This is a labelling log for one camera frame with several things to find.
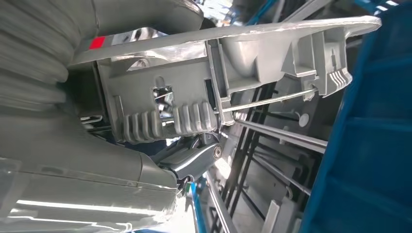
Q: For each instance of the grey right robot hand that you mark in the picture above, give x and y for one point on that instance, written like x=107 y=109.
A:
x=80 y=151

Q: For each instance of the blue metal shelf rack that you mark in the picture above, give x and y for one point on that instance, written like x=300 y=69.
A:
x=370 y=144

